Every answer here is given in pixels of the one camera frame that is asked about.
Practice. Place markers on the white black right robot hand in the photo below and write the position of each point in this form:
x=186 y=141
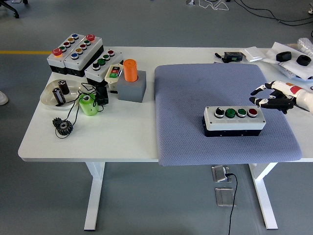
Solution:
x=283 y=86

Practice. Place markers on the four-button control box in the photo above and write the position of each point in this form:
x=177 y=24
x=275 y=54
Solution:
x=97 y=73
x=234 y=123

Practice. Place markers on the five-button box with stop button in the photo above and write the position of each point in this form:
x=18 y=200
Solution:
x=55 y=61
x=83 y=57

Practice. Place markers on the white paper sheet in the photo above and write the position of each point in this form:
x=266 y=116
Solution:
x=300 y=71

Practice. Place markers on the clear bubble wrap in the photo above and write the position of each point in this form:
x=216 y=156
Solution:
x=305 y=45

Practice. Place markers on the black module green connector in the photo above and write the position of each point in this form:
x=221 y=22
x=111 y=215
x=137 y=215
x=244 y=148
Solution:
x=232 y=56

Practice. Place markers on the black pen tool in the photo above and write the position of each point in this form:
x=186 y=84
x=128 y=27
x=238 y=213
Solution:
x=218 y=55

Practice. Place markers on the grey-blue textured mat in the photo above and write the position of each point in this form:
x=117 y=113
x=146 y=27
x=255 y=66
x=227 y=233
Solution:
x=195 y=98

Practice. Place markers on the open metal floor socket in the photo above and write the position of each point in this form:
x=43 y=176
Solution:
x=220 y=175

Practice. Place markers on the white table leg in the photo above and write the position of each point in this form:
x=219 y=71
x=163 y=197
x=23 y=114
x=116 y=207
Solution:
x=95 y=195
x=265 y=195

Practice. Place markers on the closed metal floor socket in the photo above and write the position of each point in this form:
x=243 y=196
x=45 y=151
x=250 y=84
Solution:
x=225 y=197

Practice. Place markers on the grey block holder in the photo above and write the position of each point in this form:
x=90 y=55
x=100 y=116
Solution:
x=130 y=90

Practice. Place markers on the orange plastic cylinder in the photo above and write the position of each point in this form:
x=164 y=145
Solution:
x=130 y=71

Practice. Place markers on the black power adapter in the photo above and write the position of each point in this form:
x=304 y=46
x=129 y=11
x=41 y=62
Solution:
x=102 y=96

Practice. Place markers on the green plastic spool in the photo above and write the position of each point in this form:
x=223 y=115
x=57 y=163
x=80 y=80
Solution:
x=88 y=107

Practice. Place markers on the dark brown capacitor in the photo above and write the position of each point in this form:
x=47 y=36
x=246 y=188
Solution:
x=59 y=96
x=64 y=86

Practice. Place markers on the large black gear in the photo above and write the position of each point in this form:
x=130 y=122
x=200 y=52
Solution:
x=64 y=128

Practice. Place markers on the small black gear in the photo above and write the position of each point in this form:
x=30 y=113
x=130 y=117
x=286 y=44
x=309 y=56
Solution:
x=55 y=121

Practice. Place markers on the clear round dish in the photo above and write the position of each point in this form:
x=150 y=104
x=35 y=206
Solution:
x=47 y=95

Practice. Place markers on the person's white shoe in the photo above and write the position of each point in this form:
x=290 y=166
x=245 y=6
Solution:
x=3 y=98

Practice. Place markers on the black office chair base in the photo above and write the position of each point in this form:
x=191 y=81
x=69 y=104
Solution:
x=12 y=9

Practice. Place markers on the white flat switch plate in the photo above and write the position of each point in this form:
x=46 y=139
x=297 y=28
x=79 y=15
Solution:
x=253 y=54

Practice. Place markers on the cream red-green switch box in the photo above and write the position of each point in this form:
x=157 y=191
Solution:
x=110 y=78

